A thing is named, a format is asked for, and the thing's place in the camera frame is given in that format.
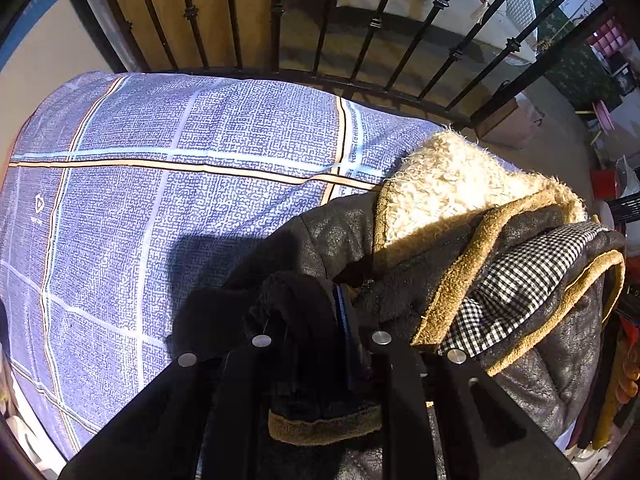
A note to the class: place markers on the pink small stool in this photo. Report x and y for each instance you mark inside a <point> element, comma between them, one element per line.
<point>599,111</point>

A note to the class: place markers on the blue plaid bed sheet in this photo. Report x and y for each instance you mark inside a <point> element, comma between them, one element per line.
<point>125,192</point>

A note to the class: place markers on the brown paper shopping bag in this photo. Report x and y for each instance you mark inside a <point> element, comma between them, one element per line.
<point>513,125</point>

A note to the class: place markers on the black quilted shearling jacket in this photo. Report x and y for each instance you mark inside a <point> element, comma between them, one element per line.
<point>476,299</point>

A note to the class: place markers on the black iron bed footboard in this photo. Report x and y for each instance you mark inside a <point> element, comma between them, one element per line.
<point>352,84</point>

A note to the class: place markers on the blue and white wall poster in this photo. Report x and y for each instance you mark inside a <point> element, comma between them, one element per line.
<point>34,11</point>

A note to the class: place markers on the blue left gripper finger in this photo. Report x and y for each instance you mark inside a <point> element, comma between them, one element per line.
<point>342,306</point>

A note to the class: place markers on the green patterned cabinet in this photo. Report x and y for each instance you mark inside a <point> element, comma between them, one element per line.
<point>579,74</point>

